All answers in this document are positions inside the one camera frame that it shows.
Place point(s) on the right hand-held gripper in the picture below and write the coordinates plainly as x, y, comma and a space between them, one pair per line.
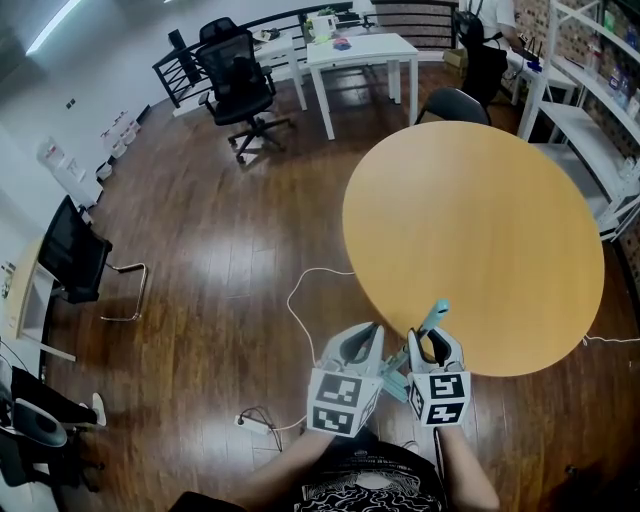
442, 400

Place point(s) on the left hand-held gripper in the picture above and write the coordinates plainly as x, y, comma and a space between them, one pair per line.
332, 400

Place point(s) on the light teal mop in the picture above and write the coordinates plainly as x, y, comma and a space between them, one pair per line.
439, 311

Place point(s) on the person's left forearm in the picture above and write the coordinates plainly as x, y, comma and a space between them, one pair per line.
295, 462

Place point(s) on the person's right forearm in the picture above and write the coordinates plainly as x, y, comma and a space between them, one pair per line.
465, 470

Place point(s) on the white power strip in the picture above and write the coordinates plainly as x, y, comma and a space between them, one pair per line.
252, 425

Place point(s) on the person's black printed shirt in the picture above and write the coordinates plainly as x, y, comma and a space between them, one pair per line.
370, 480

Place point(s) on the black round-back chair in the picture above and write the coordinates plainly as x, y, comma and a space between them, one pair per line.
457, 106

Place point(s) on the white metal shelf unit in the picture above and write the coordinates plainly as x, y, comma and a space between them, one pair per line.
575, 125

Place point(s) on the black mesh office chair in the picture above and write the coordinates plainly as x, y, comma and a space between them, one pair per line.
235, 85

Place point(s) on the cardboard box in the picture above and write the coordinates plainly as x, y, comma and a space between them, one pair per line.
455, 60

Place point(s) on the white square table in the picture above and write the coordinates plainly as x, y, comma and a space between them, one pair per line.
362, 50

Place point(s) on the white narrow desk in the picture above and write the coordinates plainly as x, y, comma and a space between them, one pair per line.
545, 75

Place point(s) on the blue and pink toy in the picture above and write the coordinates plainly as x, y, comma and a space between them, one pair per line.
342, 44

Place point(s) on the white long desk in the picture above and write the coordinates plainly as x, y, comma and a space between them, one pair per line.
277, 50

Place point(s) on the black chair with chrome legs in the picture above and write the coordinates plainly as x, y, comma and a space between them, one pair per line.
70, 250

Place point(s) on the black router with antennas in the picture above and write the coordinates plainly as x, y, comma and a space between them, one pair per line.
534, 57

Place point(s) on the row of white containers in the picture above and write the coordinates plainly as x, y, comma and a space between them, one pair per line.
120, 137

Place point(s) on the white box with label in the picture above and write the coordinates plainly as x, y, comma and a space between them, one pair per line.
325, 23

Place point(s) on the black metal railing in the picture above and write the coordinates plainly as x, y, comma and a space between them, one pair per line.
172, 75

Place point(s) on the small green plant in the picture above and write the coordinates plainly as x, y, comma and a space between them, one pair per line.
326, 10

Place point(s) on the black and grey swivel chair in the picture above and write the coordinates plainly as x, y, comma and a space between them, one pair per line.
35, 430

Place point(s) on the light wooden side desk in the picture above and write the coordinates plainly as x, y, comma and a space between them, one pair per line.
27, 280

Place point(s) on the white water dispenser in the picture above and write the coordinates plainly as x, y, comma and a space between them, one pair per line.
65, 170

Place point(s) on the ceiling strip light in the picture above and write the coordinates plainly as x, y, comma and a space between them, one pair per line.
52, 27

